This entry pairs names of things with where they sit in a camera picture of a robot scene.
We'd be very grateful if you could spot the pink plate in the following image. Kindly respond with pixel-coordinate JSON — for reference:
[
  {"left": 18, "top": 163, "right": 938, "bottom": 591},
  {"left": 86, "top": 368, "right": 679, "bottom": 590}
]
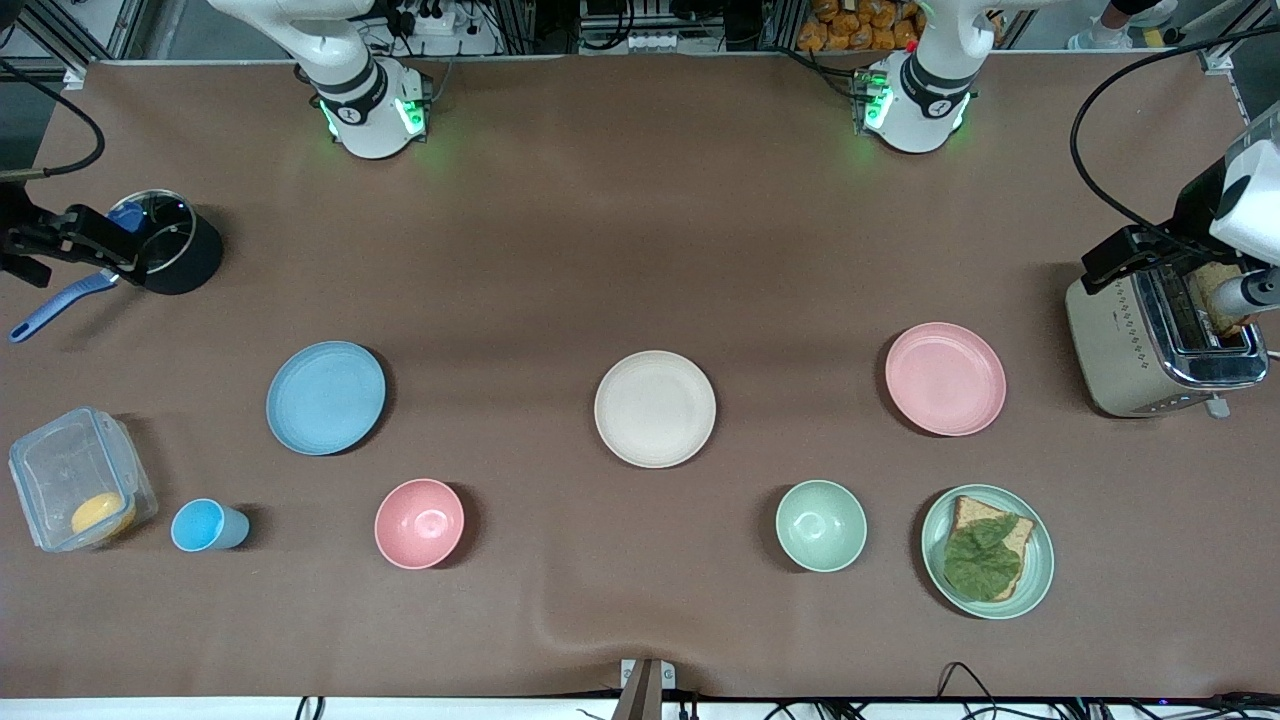
[{"left": 885, "top": 322, "right": 1008, "bottom": 438}]

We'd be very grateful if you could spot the blue plate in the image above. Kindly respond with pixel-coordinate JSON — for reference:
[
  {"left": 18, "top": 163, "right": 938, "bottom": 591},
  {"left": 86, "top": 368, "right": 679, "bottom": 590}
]
[{"left": 265, "top": 341, "right": 387, "bottom": 457}]

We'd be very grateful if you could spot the glass lid blue knob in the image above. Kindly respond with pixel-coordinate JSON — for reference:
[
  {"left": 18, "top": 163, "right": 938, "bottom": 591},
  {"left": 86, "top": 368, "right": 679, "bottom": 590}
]
[{"left": 96, "top": 190, "right": 197, "bottom": 279}]

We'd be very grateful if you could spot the silver beige toaster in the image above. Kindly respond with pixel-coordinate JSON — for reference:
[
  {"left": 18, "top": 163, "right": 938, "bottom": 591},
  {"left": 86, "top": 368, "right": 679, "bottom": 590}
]
[{"left": 1064, "top": 262, "right": 1271, "bottom": 419}]

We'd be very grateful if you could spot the brown bread slice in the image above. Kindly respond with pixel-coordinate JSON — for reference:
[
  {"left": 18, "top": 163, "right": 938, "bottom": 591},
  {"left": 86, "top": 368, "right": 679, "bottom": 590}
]
[{"left": 1190, "top": 262, "right": 1263, "bottom": 338}]

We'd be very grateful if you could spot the white shoe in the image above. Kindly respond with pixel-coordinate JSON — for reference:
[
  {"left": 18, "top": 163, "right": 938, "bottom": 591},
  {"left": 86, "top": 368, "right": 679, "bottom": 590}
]
[{"left": 1065, "top": 0, "right": 1181, "bottom": 51}]

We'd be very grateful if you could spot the clear plastic container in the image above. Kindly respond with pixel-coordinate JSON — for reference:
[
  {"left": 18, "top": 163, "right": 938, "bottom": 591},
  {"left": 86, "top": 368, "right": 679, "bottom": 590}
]
[{"left": 8, "top": 406, "right": 159, "bottom": 553}]

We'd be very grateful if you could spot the yellow orange food piece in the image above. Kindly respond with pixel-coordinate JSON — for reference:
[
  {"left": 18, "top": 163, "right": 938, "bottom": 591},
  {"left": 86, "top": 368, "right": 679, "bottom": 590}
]
[{"left": 70, "top": 492, "right": 137, "bottom": 539}]

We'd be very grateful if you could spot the toast slice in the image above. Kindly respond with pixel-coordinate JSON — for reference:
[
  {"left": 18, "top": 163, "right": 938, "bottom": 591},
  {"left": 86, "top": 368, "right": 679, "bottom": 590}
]
[{"left": 948, "top": 495, "right": 1036, "bottom": 602}]

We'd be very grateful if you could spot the blue cup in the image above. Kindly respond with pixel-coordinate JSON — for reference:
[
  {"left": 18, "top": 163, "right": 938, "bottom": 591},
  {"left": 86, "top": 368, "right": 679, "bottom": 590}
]
[{"left": 170, "top": 498, "right": 251, "bottom": 553}]

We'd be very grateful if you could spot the green plate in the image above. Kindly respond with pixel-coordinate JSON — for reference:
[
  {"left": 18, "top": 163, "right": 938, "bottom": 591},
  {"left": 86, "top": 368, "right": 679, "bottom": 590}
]
[{"left": 921, "top": 484, "right": 1056, "bottom": 621}]

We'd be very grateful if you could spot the green lettuce leaf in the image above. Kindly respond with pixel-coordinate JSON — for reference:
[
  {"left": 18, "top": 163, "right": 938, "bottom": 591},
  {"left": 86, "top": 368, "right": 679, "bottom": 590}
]
[{"left": 943, "top": 515, "right": 1023, "bottom": 603}]

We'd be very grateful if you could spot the bag of orange buns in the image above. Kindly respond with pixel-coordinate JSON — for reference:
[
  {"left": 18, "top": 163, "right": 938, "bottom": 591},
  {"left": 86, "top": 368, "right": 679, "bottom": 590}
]
[{"left": 797, "top": 0, "right": 923, "bottom": 53}]

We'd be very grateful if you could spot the white power strip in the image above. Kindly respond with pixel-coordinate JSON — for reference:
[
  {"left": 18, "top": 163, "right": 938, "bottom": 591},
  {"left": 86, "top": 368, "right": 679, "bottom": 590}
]
[{"left": 385, "top": 0, "right": 458, "bottom": 37}]

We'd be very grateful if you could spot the green bowl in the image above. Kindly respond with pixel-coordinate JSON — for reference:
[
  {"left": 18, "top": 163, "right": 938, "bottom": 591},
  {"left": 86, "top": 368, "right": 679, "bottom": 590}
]
[{"left": 775, "top": 480, "right": 869, "bottom": 574}]

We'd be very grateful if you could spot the pink bowl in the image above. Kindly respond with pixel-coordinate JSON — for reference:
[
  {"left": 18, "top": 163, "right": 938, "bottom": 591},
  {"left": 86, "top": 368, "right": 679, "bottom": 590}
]
[{"left": 374, "top": 478, "right": 466, "bottom": 571}]

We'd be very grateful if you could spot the brown table cloth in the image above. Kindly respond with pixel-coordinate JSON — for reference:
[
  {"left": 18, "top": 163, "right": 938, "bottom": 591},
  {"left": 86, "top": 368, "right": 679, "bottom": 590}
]
[{"left": 0, "top": 55, "right": 1280, "bottom": 701}]

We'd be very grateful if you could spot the beige plate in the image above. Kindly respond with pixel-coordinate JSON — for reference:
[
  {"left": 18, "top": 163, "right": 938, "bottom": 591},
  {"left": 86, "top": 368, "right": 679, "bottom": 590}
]
[{"left": 593, "top": 350, "right": 718, "bottom": 469}]

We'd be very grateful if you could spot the black pot blue handle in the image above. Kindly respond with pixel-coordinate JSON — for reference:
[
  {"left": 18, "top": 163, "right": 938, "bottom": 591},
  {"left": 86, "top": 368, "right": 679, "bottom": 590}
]
[{"left": 8, "top": 188, "right": 226, "bottom": 345}]

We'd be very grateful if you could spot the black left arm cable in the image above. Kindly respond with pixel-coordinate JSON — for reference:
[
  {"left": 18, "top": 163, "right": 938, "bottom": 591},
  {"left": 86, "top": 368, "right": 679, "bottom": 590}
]
[{"left": 1069, "top": 22, "right": 1280, "bottom": 246}]

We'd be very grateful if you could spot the black looped cable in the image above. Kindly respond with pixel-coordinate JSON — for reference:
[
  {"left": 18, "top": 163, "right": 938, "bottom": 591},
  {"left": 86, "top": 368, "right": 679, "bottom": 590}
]
[{"left": 935, "top": 661, "right": 1006, "bottom": 703}]

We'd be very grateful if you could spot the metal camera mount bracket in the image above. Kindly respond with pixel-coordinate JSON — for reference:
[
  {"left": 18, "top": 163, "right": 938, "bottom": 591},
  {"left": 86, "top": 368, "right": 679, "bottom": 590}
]
[{"left": 612, "top": 657, "right": 677, "bottom": 720}]

